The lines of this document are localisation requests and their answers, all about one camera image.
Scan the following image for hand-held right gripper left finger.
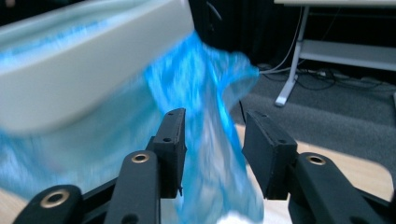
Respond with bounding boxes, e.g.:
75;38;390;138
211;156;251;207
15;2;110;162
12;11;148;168
146;107;188;200

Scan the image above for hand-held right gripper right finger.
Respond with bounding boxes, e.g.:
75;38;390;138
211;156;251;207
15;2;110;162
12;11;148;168
242;110;299;201

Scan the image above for blue plastic trash bag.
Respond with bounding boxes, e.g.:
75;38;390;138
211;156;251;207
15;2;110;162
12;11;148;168
0;12;265;224

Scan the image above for white bin with strap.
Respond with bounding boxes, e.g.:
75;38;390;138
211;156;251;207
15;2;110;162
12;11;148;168
0;0;195;135

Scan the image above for white metal stand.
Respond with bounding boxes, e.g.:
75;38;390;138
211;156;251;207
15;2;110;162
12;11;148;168
274;0;396;110

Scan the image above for thin white cable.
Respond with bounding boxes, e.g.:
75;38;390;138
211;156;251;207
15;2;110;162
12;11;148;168
259;6;305;76

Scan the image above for black floor cables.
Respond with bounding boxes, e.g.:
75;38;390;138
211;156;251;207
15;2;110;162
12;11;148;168
293;66;396;93

